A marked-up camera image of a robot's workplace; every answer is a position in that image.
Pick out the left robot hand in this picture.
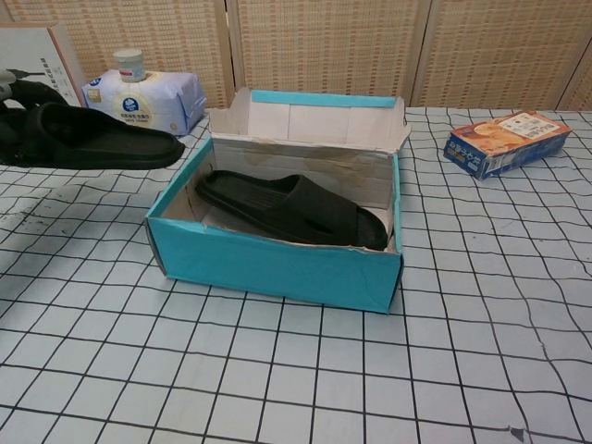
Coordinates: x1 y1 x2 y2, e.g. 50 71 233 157
0 68 70 167

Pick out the small white jar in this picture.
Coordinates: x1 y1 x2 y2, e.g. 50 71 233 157
113 49 147 84

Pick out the woven bamboo folding screen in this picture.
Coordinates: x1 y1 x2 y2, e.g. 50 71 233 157
0 0 592 112

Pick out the white cable product box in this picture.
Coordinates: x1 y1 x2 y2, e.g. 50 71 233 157
0 22 87 110

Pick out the orange blue snack box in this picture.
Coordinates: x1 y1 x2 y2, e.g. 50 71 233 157
442 108 572 179

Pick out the blue white tissue pack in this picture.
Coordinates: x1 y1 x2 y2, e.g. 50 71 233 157
80 69 207 136

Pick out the teal cardboard shoe box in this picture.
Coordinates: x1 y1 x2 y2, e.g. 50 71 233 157
145 87 412 315

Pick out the black slide sandal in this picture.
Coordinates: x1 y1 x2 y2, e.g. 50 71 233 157
18 102 186 170
194 169 389 252

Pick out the blue checked tablecloth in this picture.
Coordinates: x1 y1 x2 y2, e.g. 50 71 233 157
0 106 592 444

